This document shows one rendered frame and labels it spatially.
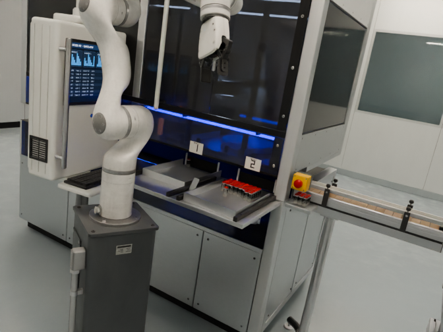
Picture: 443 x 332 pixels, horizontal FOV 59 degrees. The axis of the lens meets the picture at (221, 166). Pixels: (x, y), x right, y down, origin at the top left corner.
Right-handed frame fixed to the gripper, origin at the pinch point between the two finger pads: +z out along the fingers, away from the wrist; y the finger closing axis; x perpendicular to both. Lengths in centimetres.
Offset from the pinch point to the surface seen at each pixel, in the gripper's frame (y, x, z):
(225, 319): -92, 65, 104
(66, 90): -92, -23, -11
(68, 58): -88, -23, -24
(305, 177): -39, 73, 26
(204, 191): -67, 36, 33
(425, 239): -5, 110, 52
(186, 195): -58, 22, 35
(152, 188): -75, 13, 33
